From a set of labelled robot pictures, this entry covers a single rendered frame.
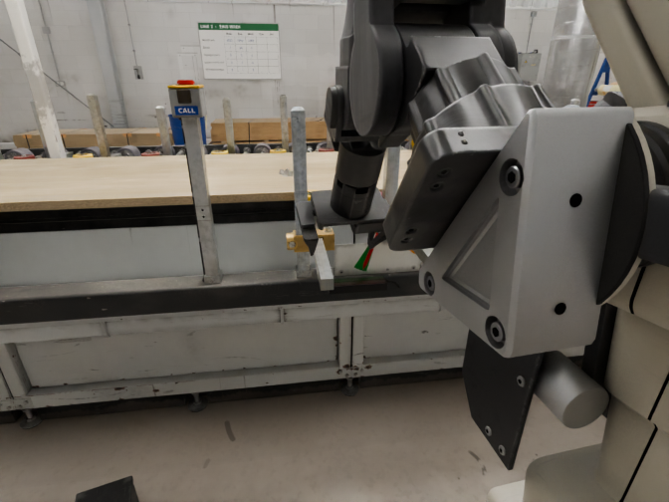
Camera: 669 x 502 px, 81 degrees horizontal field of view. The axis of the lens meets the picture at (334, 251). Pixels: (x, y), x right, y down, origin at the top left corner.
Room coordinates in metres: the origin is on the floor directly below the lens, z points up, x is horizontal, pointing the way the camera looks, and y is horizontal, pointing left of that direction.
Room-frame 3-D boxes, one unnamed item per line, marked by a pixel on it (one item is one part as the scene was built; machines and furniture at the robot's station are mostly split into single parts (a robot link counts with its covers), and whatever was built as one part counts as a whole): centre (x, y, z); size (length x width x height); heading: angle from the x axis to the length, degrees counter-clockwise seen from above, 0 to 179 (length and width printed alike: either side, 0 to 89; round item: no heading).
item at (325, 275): (0.99, 0.05, 0.81); 0.43 x 0.03 x 0.04; 8
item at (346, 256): (1.04, -0.13, 0.75); 0.26 x 0.01 x 0.10; 98
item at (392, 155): (1.07, -0.16, 0.91); 0.04 x 0.04 x 0.48; 8
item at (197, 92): (1.00, 0.35, 1.18); 0.07 x 0.07 x 0.08; 8
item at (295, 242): (1.04, 0.07, 0.81); 0.14 x 0.06 x 0.05; 98
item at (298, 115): (1.04, 0.09, 0.93); 0.04 x 0.04 x 0.48; 8
